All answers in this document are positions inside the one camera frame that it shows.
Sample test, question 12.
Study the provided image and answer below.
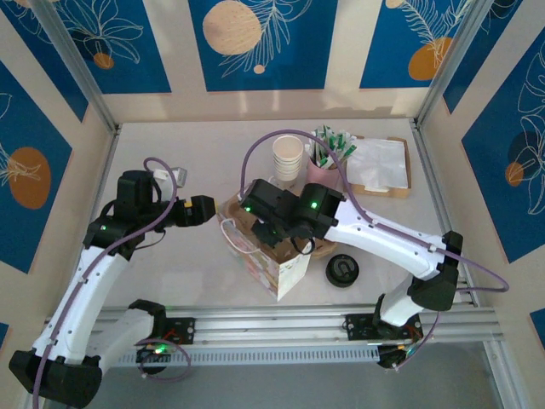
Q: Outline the patterned paper gift bag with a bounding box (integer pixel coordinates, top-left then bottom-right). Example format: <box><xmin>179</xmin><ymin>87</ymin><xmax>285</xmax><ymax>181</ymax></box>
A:
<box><xmin>215</xmin><ymin>191</ymin><xmax>312</xmax><ymax>302</ymax></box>

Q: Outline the pink cylindrical holder cup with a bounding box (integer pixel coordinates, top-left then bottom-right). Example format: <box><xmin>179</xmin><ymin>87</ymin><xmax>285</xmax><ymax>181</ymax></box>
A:
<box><xmin>306</xmin><ymin>156</ymin><xmax>341</xmax><ymax>188</ymax></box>

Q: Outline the brown pulp cup carrier stack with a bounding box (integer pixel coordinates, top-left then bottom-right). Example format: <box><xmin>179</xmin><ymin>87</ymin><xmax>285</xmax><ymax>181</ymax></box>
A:
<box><xmin>307</xmin><ymin>238</ymin><xmax>339</xmax><ymax>258</ymax></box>

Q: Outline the white paper cup stack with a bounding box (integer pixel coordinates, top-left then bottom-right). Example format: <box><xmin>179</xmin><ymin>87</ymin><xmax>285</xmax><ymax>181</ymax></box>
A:
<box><xmin>272</xmin><ymin>135</ymin><xmax>305</xmax><ymax>187</ymax></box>

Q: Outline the black plastic cup lid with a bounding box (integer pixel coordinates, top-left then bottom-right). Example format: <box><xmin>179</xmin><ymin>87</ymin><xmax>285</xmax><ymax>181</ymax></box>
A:
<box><xmin>325</xmin><ymin>253</ymin><xmax>362</xmax><ymax>289</ymax></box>

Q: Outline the brown cardboard napkin tray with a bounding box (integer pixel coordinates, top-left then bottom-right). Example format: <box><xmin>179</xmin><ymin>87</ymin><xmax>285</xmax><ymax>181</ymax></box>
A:
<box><xmin>342</xmin><ymin>135</ymin><xmax>413</xmax><ymax>199</ymax></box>

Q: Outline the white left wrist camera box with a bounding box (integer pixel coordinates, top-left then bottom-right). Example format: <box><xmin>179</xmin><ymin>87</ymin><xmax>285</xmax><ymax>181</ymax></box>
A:
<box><xmin>152</xmin><ymin>167</ymin><xmax>189</xmax><ymax>188</ymax></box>

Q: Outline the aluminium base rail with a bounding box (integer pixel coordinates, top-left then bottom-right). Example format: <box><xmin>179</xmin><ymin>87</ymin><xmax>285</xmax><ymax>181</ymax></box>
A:
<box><xmin>42</xmin><ymin>302</ymin><xmax>499</xmax><ymax>354</ymax></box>

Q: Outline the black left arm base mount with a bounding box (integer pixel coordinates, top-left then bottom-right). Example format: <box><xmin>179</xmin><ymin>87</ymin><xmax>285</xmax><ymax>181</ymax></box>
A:
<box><xmin>118</xmin><ymin>317</ymin><xmax>198</xmax><ymax>347</ymax></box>

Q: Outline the grey slotted cable duct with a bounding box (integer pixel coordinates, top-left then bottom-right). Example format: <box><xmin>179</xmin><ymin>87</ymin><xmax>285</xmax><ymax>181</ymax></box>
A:
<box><xmin>53</xmin><ymin>347</ymin><xmax>382</xmax><ymax>368</ymax></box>

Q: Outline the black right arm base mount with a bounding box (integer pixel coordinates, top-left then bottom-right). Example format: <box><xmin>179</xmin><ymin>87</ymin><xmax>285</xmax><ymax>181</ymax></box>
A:
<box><xmin>343</xmin><ymin>313</ymin><xmax>425</xmax><ymax>342</ymax></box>

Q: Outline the aluminium frame post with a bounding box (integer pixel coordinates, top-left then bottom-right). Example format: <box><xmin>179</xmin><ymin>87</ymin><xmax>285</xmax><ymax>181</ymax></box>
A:
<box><xmin>413</xmin><ymin>0</ymin><xmax>489</xmax><ymax>129</ymax></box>
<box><xmin>32</xmin><ymin>0</ymin><xmax>123</xmax><ymax>133</ymax></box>

